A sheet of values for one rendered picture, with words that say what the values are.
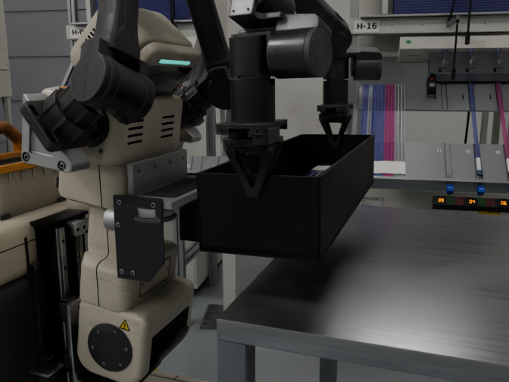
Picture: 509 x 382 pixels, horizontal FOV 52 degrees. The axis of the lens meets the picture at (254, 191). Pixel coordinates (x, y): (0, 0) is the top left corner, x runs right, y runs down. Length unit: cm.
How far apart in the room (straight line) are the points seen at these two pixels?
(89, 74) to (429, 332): 58
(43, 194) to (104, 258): 28
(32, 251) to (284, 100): 410
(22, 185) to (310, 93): 405
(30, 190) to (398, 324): 87
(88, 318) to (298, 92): 417
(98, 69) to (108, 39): 6
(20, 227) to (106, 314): 26
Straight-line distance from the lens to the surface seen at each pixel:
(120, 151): 98
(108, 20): 86
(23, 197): 125
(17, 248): 119
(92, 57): 81
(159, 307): 111
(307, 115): 507
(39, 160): 92
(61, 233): 119
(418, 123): 507
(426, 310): 74
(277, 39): 63
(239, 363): 71
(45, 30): 599
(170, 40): 104
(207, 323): 248
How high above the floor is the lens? 110
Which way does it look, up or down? 12 degrees down
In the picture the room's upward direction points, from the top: straight up
